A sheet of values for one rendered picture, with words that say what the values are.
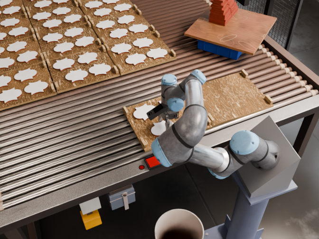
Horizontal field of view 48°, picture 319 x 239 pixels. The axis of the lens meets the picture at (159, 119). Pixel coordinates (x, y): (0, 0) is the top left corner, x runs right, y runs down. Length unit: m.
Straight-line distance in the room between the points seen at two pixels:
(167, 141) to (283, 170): 0.65
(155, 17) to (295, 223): 1.89
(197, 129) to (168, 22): 1.73
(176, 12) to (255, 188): 1.73
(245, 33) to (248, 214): 1.21
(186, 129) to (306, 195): 1.88
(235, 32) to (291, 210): 1.37
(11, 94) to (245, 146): 1.46
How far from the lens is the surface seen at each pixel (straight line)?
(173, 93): 1.66
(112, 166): 1.85
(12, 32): 2.96
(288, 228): 2.82
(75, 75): 2.38
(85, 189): 1.80
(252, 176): 1.81
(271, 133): 1.83
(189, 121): 1.28
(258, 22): 2.72
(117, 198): 1.88
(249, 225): 2.21
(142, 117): 2.02
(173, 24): 2.87
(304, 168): 3.17
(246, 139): 1.61
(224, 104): 2.14
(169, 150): 1.30
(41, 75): 2.47
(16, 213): 1.83
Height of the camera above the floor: 2.39
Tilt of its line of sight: 46 degrees down
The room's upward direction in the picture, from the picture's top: 2 degrees counter-clockwise
